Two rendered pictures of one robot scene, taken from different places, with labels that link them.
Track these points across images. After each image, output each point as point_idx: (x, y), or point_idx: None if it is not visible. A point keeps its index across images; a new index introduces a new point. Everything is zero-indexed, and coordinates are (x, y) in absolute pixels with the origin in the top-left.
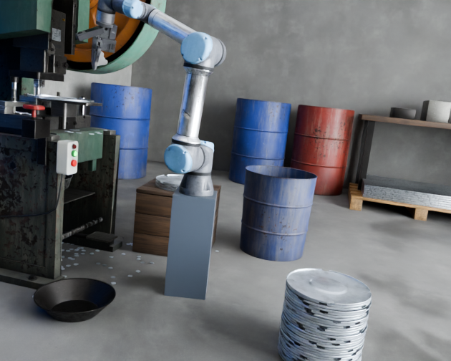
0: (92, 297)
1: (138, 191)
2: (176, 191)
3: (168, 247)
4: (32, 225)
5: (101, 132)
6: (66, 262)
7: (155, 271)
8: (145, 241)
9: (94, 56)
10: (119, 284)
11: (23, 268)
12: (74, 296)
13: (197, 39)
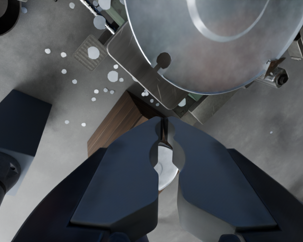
0: (3, 18)
1: (140, 116)
2: None
3: None
4: None
5: (189, 94)
6: (111, 18)
7: (73, 97)
8: (120, 103)
9: (142, 164)
10: (45, 56)
11: None
12: (9, 0)
13: None
